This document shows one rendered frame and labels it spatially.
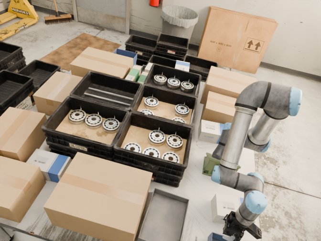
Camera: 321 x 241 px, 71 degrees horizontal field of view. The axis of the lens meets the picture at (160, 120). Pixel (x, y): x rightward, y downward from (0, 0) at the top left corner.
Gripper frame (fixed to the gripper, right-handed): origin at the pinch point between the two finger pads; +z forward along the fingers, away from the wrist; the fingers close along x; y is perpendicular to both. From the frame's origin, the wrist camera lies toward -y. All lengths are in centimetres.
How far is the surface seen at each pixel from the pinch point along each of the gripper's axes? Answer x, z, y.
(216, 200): -16.4, -3.5, 9.6
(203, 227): -5.0, 6.2, 12.3
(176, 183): -21.8, 0.2, 31.5
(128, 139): -34, -10, 66
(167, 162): -18.4, -18.1, 39.6
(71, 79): -68, -16, 124
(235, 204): -17.2, -4.0, -0.6
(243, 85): -115, -25, -1
